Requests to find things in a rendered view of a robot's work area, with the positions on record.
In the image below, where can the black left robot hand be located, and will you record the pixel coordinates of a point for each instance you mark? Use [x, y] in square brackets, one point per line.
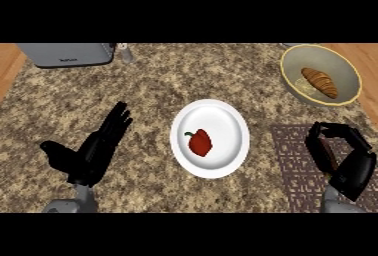
[96, 148]

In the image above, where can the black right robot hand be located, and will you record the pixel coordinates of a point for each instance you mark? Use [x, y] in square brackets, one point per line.
[350, 168]

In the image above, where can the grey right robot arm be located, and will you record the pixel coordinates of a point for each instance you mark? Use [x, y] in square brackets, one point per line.
[338, 202]

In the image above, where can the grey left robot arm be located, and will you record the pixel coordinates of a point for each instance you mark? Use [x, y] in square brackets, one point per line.
[73, 201]

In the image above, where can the white round plate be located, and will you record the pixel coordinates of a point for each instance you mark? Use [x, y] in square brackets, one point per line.
[209, 138]

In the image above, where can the brown croissant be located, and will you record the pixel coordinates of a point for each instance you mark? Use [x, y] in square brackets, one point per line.
[319, 82]

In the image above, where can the grey bowl with yellow rim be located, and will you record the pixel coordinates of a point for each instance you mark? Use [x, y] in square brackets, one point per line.
[320, 75]

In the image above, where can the brown patterned placemat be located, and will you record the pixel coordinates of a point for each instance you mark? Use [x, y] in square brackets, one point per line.
[299, 166]

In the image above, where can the red bell pepper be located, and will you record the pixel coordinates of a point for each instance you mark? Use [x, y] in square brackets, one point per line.
[200, 142]

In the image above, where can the grey toaster appliance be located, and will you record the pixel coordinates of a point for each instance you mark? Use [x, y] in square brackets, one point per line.
[66, 54]

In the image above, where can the small grey shaker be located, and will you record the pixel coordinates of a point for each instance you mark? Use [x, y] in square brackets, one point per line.
[125, 52]

